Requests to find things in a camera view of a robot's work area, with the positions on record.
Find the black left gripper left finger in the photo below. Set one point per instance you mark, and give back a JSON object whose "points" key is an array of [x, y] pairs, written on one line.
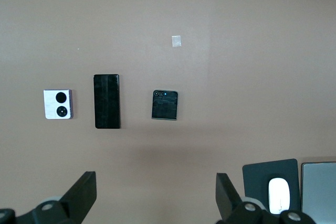
{"points": [[76, 195]]}

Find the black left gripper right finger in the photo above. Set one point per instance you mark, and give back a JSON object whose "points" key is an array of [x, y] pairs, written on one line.
{"points": [[225, 195]]}

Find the white flip phone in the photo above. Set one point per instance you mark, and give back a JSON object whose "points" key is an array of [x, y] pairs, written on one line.
{"points": [[50, 103]]}

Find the long black slab phone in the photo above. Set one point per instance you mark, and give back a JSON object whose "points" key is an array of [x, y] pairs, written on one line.
{"points": [[107, 102]]}

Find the black mouse pad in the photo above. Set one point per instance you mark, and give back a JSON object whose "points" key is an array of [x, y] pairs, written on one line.
{"points": [[254, 179]]}

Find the white computer mouse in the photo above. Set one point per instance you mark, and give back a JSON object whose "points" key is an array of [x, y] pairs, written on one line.
{"points": [[278, 195]]}

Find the silver laptop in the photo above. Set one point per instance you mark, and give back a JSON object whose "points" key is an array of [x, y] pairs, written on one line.
{"points": [[319, 190]]}

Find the small clear tape patch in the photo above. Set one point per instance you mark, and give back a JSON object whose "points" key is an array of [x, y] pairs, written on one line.
{"points": [[176, 41]]}

